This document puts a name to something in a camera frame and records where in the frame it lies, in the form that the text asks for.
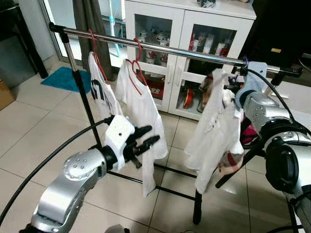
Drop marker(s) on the purple plastic clothes hanger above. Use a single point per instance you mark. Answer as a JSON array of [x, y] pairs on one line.
[[245, 60]]

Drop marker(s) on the white shirt with plaid trim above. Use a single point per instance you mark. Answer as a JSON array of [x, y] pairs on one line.
[[214, 131]]

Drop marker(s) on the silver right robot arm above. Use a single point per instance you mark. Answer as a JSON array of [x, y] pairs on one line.
[[265, 107]]

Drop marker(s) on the plain white T-shirt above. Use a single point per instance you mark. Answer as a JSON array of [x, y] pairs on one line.
[[146, 111]]

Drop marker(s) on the red box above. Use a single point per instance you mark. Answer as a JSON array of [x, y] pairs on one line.
[[154, 90]]

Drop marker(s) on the white T-shirt with black print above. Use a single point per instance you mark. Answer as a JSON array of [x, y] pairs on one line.
[[111, 104]]

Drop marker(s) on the red and yellow toy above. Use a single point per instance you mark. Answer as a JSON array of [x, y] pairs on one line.
[[188, 98]]

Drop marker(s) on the black and pink object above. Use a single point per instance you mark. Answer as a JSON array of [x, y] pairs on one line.
[[250, 135]]

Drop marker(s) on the white low drawer cabinet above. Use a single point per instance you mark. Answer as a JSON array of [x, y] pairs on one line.
[[299, 97]]

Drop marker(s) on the black and chrome clothes rack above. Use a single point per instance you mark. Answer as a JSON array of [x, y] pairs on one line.
[[170, 49]]

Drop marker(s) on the large black box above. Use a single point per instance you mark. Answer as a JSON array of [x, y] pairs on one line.
[[282, 24]]

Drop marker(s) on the white glass door cabinet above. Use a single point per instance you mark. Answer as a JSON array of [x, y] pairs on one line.
[[187, 19]]

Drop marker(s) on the teal floor mat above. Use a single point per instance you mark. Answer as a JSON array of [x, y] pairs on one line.
[[63, 78]]

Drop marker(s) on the dark brown curtain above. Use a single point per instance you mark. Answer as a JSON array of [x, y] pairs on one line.
[[90, 14]]

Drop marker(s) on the glass sliding door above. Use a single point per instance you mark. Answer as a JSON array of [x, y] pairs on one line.
[[60, 24]]

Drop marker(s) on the brown cardboard box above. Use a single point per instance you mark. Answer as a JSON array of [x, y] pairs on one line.
[[5, 94]]

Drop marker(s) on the dark side cabinet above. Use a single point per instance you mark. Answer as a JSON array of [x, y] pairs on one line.
[[14, 58]]

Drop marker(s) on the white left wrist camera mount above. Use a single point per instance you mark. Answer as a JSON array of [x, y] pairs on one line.
[[119, 133]]

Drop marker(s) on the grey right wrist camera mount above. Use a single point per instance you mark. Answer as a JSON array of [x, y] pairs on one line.
[[255, 77]]

